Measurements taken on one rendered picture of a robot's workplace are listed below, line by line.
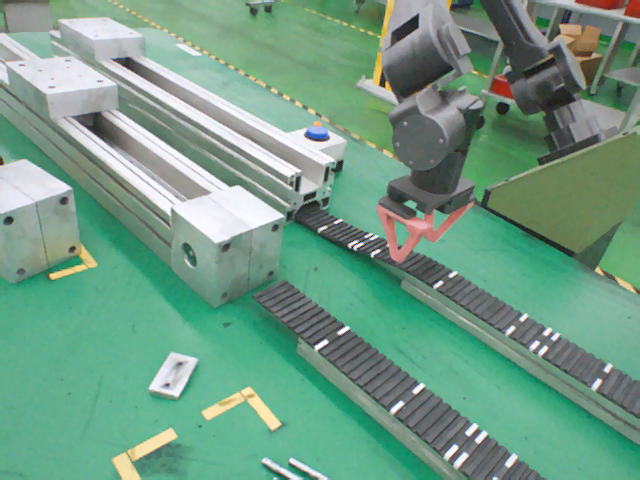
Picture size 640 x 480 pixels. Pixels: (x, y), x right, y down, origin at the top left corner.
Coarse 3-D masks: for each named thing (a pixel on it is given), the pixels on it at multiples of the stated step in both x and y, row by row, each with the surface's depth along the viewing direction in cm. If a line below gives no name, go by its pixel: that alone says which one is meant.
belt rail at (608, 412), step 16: (416, 288) 67; (432, 304) 66; (448, 304) 64; (464, 320) 63; (480, 320) 61; (480, 336) 62; (496, 336) 61; (512, 352) 60; (528, 352) 58; (528, 368) 59; (544, 368) 58; (560, 384) 57; (576, 384) 55; (576, 400) 56; (592, 400) 55; (608, 400) 53; (608, 416) 54; (624, 416) 53; (624, 432) 53
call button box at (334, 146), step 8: (296, 136) 91; (304, 136) 91; (328, 136) 93; (336, 136) 93; (312, 144) 89; (320, 144) 90; (328, 144) 90; (336, 144) 91; (344, 144) 93; (328, 152) 90; (336, 152) 92; (344, 152) 94; (336, 160) 93; (336, 168) 94
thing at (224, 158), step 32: (96, 64) 105; (128, 64) 110; (128, 96) 99; (160, 96) 92; (192, 96) 97; (160, 128) 95; (192, 128) 88; (224, 128) 84; (256, 128) 86; (192, 160) 90; (224, 160) 83; (256, 160) 77; (288, 160) 83; (320, 160) 79; (256, 192) 80; (288, 192) 75; (320, 192) 80
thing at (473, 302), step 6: (480, 288) 65; (474, 294) 64; (480, 294) 64; (486, 294) 64; (462, 300) 63; (468, 300) 63; (474, 300) 63; (480, 300) 63; (486, 300) 64; (462, 306) 62; (468, 306) 62; (474, 306) 62; (480, 306) 63
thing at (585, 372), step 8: (584, 360) 57; (592, 360) 57; (600, 360) 57; (576, 368) 56; (584, 368) 56; (592, 368) 56; (600, 368) 56; (576, 376) 55; (584, 376) 55; (592, 376) 55
